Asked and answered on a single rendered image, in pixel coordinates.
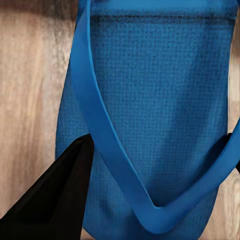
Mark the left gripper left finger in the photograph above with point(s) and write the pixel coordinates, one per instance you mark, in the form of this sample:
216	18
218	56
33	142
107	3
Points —
53	207

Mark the sandal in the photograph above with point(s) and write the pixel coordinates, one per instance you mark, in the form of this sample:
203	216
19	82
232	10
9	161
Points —
148	79

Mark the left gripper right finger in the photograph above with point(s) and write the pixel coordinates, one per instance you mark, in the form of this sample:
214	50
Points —
227	139

